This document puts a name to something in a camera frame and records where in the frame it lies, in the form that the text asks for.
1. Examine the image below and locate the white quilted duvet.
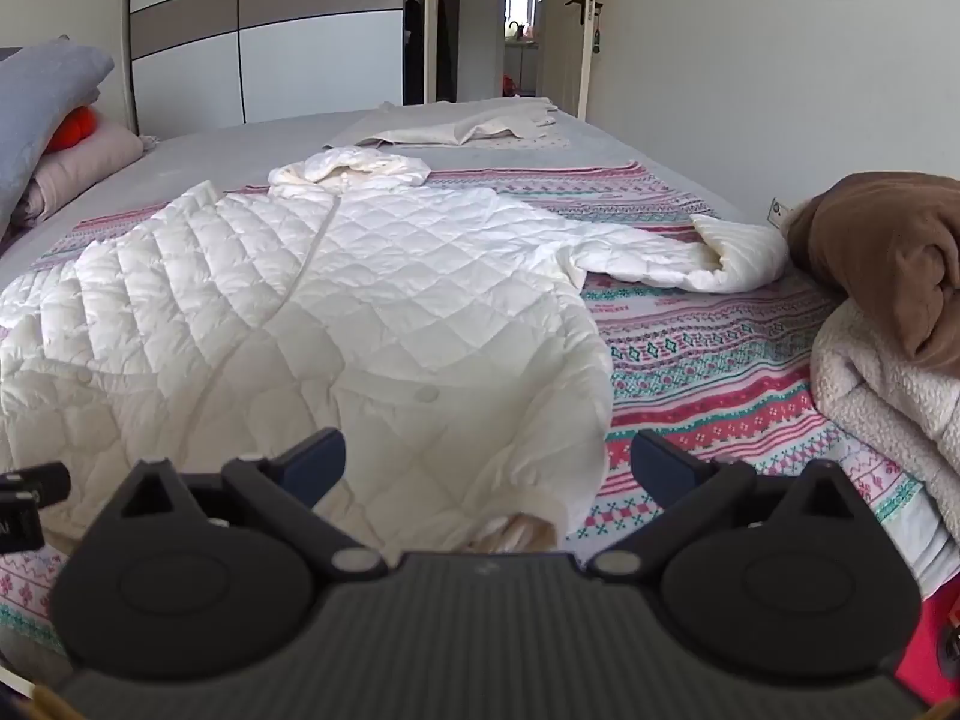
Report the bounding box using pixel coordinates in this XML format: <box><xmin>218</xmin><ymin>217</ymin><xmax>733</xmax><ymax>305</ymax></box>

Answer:
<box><xmin>0</xmin><ymin>148</ymin><xmax>788</xmax><ymax>552</ymax></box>

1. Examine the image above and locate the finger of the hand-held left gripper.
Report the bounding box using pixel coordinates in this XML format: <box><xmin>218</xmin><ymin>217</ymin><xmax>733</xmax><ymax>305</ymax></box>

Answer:
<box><xmin>0</xmin><ymin>463</ymin><xmax>73</xmax><ymax>505</ymax></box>

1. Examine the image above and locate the beige cloth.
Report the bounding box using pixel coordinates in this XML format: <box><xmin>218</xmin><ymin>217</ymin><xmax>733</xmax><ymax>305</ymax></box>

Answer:
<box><xmin>324</xmin><ymin>96</ymin><xmax>572</xmax><ymax>152</ymax></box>

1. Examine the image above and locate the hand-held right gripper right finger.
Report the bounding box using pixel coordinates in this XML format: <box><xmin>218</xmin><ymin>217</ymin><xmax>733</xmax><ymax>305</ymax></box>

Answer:
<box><xmin>585</xmin><ymin>430</ymin><xmax>863</xmax><ymax>584</ymax></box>

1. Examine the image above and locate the pink pillow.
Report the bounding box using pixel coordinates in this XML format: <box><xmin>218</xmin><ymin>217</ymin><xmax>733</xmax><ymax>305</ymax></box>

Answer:
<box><xmin>10</xmin><ymin>120</ymin><xmax>146</xmax><ymax>230</ymax></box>

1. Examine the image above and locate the cream fleece blanket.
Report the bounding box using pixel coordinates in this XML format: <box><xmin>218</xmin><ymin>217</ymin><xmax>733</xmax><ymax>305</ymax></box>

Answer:
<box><xmin>809</xmin><ymin>291</ymin><xmax>960</xmax><ymax>542</ymax></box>

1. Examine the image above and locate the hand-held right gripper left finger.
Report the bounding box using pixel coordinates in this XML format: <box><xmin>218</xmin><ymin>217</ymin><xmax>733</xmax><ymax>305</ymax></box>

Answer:
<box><xmin>114</xmin><ymin>427</ymin><xmax>389</xmax><ymax>584</ymax></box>

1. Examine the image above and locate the orange plush toy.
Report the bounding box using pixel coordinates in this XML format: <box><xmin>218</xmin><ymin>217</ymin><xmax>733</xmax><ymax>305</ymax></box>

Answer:
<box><xmin>48</xmin><ymin>106</ymin><xmax>101</xmax><ymax>152</ymax></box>

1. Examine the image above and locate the bed with grey sheet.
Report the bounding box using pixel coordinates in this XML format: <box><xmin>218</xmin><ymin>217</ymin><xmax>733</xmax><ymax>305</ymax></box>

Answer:
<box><xmin>0</xmin><ymin>94</ymin><xmax>758</xmax><ymax>278</ymax></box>

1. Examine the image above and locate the white and brown wardrobe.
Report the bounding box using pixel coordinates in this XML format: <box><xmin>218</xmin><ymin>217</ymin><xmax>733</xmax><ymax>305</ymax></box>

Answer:
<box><xmin>124</xmin><ymin>0</ymin><xmax>440</xmax><ymax>138</ymax></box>

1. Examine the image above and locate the red object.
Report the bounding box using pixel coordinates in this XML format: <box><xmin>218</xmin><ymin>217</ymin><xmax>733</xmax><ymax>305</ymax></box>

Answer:
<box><xmin>891</xmin><ymin>591</ymin><xmax>960</xmax><ymax>707</ymax></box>

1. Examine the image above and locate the white door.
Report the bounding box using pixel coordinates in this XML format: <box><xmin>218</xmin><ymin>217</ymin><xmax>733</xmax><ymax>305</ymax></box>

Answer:
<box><xmin>559</xmin><ymin>0</ymin><xmax>625</xmax><ymax>122</ymax></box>

